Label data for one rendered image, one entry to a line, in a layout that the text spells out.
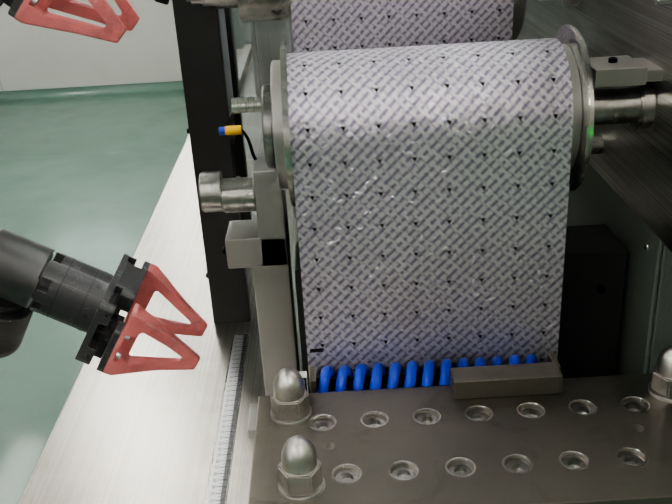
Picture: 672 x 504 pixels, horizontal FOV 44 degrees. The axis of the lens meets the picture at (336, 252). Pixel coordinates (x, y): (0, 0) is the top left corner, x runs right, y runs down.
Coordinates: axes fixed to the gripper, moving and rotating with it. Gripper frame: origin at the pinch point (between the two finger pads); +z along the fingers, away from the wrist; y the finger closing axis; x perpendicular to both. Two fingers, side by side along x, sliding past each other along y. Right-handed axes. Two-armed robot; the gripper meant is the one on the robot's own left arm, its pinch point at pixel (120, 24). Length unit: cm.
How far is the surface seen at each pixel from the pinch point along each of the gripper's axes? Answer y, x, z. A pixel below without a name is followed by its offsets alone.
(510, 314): 5.8, 0.4, 42.5
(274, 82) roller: 3.0, 4.4, 13.0
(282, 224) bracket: -1.5, -7.3, 22.0
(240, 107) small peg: 0.4, 0.2, 12.2
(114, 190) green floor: -336, -161, 12
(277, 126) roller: 5.2, 2.0, 15.1
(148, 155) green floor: -392, -156, 18
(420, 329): 5.8, -5.7, 36.8
